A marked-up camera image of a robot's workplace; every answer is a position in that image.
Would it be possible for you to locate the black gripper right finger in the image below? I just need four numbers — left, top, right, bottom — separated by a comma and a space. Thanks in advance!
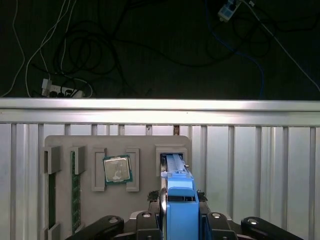
196, 189, 310, 240

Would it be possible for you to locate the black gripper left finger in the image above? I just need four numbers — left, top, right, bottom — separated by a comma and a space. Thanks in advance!
64, 189, 161, 240

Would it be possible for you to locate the hard disk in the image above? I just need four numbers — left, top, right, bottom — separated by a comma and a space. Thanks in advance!
159, 153, 201, 240

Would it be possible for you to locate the grey parts rack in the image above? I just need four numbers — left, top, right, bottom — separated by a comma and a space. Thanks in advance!
39, 134, 192, 240

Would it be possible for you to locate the silver topped CPU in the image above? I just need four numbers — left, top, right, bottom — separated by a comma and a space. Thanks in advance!
102, 154, 136, 187

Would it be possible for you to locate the green RAM stick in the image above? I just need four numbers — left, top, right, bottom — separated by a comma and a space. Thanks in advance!
70, 149, 83, 235

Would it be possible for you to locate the white blue power strip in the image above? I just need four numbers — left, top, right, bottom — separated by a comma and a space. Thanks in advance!
216, 0, 243, 23

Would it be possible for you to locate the blue cable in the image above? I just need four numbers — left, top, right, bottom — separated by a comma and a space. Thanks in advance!
206, 0, 266, 100

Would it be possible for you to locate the black cable tangle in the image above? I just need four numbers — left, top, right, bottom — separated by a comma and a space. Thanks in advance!
56, 0, 320, 98

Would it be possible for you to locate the thin white cable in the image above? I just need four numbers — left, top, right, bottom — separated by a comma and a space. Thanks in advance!
0, 0, 26, 98
24, 0, 78, 98

